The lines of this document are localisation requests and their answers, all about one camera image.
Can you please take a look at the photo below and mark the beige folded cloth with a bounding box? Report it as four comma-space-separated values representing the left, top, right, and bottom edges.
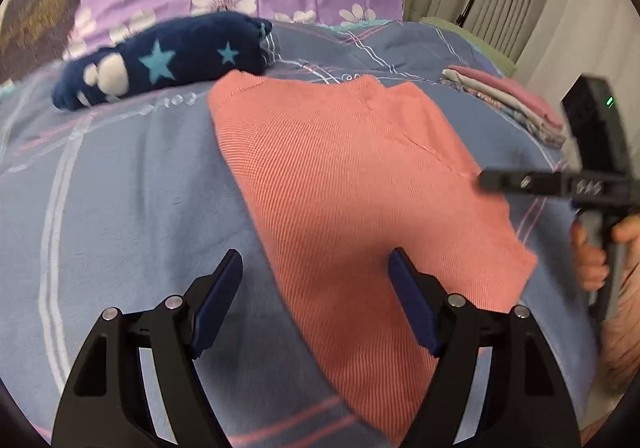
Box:
440, 66, 565, 149

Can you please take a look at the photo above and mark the navy star fleece garment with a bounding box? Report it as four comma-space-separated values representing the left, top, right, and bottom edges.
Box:
51, 12, 272, 111

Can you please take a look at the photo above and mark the floral folded cloth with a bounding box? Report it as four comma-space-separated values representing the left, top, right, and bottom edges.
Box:
439, 77, 568, 150

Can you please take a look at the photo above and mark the dark tree pattern pillow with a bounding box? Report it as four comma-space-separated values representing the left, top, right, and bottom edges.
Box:
1, 0, 80, 83

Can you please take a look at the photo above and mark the salmon orange garment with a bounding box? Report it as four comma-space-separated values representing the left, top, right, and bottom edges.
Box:
208, 71, 537, 442

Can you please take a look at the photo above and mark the pink folded cloth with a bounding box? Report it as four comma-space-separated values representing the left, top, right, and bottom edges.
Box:
442, 66, 564, 132

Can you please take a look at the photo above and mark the right hand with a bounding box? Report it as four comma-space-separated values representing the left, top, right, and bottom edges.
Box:
570, 213, 640, 396

